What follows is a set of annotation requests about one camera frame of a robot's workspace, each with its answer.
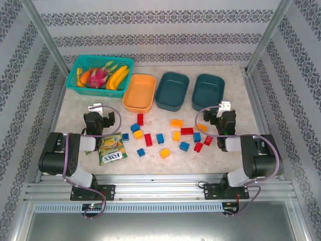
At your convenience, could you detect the dark teal plastic container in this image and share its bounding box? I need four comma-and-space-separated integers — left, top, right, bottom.
191, 73, 226, 112
154, 71, 190, 112

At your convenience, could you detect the green Fox's candy bag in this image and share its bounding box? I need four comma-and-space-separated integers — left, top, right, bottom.
98, 132, 128, 166

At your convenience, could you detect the orange plastic container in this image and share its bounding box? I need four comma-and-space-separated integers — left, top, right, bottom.
122, 73, 157, 113

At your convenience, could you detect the yellow banana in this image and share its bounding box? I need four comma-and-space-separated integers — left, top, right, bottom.
105, 65, 130, 90
111, 69, 130, 91

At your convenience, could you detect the pink dragon fruit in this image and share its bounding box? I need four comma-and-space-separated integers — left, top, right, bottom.
87, 61, 118, 89

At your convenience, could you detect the teal plastic basket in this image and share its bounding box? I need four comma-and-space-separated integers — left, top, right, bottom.
65, 55, 134, 98

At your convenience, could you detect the orange toy fruit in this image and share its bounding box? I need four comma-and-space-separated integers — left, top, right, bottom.
80, 68, 94, 85

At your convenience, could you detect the small yellow toy fruit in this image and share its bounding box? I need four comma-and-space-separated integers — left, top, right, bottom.
76, 67, 84, 88

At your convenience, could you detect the grey metal panel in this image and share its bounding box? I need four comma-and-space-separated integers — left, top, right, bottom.
15, 200, 308, 241

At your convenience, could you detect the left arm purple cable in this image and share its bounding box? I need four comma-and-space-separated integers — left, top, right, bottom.
62, 104, 123, 220

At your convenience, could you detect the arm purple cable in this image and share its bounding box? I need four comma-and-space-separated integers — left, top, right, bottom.
62, 104, 123, 220
195, 105, 284, 217

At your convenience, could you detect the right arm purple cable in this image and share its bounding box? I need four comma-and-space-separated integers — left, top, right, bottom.
195, 105, 284, 217

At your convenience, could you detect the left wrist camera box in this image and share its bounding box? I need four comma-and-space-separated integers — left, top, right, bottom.
87, 102, 104, 114

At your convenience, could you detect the aluminium side rail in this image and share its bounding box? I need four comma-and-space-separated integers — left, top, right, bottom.
240, 67, 285, 181
35, 75, 69, 183

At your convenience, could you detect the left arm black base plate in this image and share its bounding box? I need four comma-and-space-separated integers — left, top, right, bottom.
70, 185, 116, 201

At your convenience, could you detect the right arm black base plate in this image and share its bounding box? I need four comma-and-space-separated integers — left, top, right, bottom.
203, 183, 250, 200

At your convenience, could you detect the aluminium mounting rail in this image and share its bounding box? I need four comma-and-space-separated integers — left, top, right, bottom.
24, 174, 297, 202

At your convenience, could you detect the grey slotted cable duct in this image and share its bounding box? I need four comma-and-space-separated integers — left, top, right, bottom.
34, 202, 224, 213

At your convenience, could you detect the aluminium frame post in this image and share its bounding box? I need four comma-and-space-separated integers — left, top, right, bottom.
20, 0, 70, 74
245, 0, 293, 73

